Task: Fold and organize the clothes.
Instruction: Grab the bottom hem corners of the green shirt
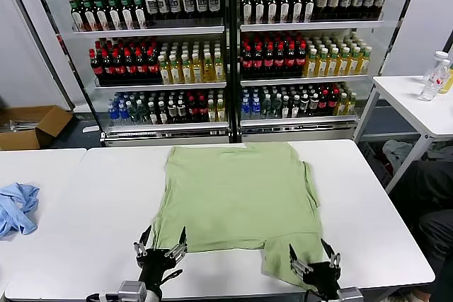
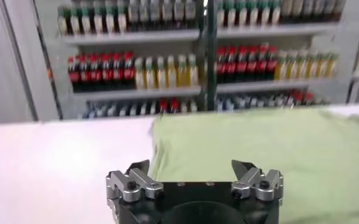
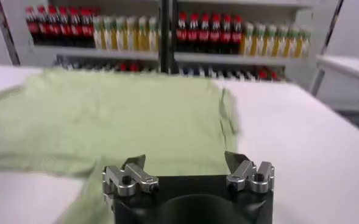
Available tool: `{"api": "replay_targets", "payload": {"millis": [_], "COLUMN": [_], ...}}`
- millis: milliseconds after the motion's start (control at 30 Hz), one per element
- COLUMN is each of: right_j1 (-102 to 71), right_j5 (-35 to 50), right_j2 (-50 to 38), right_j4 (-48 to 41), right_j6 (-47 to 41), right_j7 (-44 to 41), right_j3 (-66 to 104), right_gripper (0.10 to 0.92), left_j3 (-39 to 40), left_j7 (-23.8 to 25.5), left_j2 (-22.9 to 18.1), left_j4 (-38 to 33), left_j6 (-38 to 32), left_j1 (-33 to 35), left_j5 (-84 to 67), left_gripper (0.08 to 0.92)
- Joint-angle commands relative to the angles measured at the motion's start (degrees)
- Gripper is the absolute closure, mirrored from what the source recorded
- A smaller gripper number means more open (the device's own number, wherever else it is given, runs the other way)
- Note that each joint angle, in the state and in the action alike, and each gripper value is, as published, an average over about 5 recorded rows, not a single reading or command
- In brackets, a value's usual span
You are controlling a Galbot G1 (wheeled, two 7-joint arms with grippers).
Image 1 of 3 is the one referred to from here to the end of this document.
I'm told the dark bottle green cap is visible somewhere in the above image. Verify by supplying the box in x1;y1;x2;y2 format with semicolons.
107;0;122;30
94;0;109;31
303;0;316;23
241;0;255;23
69;0;84;32
253;0;267;23
120;0;134;30
278;0;292;23
132;0;147;30
81;0;96;31
291;0;304;23
266;0;280;23

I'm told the person in black clothes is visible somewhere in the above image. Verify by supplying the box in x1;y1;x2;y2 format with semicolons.
387;160;453;284

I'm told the grey metal rods bundle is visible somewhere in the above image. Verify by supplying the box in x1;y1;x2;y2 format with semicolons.
0;117;42;134

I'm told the white side table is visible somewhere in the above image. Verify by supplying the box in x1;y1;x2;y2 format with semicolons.
352;74;453;193

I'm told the light blue crumpled cloth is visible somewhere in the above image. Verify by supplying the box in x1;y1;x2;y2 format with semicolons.
0;181;40;240

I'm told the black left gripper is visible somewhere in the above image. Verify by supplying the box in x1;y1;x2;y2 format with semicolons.
133;224;188;296

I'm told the yellow drink bottle white label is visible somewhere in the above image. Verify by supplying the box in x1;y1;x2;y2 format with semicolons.
439;63;453;95

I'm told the brown cardboard box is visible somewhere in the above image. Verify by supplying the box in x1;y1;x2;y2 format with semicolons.
0;105;74;151

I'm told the grey cloth pile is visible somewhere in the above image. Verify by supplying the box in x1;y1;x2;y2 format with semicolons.
426;144;453;163

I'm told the yellow tea bottle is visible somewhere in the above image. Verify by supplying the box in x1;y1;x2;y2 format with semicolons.
169;54;183;84
180;54;194;84
214;52;227;83
338;48;350;76
359;47;372;76
158;54;171;85
327;48;340;76
304;49;319;77
316;49;329;77
203;52;216;83
192;53;205;83
348;47;361;76

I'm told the small cola bottle red cap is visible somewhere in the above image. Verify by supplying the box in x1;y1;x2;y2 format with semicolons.
186;95;197;123
319;89;330;117
328;88;340;116
196;95;208;122

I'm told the pale cloth pile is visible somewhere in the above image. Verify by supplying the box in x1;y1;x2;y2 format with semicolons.
382;139;414;173

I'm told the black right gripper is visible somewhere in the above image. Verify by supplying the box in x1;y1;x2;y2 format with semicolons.
289;238;341;299

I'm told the white drinks display rack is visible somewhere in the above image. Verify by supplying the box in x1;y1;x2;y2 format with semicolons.
26;0;234;148
228;0;424;144

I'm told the light green t-shirt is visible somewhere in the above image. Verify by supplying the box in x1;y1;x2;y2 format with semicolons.
150;141;325;287

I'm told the clear water bottle red label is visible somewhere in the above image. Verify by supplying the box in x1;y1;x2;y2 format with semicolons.
420;64;443;101
433;51;449;80

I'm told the clear green bottle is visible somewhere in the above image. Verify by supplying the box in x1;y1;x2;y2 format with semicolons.
129;100;140;125
270;94;282;119
260;95;272;120
138;100;149;125

